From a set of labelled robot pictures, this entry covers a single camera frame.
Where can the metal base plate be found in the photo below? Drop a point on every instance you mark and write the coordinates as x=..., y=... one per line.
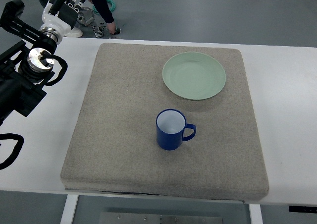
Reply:
x=132, y=218

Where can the person bare hand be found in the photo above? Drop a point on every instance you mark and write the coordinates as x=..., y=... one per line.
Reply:
x=111, y=27

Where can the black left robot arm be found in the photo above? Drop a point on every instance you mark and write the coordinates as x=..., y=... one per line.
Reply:
x=21, y=83

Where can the white round stand base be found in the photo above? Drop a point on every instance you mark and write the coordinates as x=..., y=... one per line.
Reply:
x=74, y=33

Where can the white table leg frame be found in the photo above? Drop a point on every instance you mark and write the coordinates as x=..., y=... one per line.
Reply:
x=69, y=209

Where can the blue enamel cup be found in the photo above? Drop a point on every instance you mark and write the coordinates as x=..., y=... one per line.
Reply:
x=173, y=129

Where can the light green plate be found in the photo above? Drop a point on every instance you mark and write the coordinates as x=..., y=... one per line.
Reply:
x=194, y=76

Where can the person forearm dark sleeve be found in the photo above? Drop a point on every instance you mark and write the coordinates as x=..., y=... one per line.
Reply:
x=103, y=9

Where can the beige cushion mat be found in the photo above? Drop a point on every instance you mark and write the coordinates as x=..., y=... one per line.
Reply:
x=134, y=135

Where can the small electronic parts pile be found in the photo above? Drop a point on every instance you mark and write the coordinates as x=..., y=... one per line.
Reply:
x=101, y=31

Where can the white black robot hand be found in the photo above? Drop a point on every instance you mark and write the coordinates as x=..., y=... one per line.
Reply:
x=59, y=17

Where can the black table control panel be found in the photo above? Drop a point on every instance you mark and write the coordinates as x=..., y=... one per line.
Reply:
x=303, y=209

